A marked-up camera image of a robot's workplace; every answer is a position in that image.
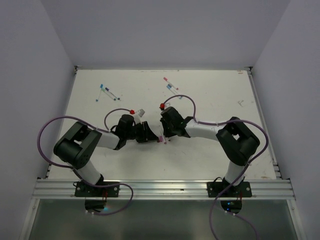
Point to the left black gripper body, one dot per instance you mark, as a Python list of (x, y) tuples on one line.
[(138, 133)]

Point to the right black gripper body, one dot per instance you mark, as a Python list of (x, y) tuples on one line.
[(168, 128)]

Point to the purple capped marker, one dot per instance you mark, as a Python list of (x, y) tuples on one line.
[(162, 137)]

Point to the pink capped marker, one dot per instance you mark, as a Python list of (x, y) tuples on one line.
[(170, 83)]

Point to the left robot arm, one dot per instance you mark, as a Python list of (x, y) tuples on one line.
[(78, 144)]

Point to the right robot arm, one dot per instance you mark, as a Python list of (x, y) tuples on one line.
[(236, 139)]

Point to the light blue capped marker right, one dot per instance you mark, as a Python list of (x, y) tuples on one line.
[(180, 97)]

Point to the dark blue capped marker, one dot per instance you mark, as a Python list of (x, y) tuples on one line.
[(116, 97)]

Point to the thin light blue marker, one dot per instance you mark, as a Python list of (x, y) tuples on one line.
[(99, 95)]

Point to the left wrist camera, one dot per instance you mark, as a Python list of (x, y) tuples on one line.
[(140, 115)]

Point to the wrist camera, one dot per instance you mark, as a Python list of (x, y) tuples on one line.
[(164, 105), (140, 115)]

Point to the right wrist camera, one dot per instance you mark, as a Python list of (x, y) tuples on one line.
[(164, 105)]

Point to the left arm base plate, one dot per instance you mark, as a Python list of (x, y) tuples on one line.
[(84, 190)]

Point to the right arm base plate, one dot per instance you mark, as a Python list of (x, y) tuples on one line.
[(228, 190)]

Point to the aluminium rail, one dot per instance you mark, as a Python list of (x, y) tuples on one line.
[(266, 189)]

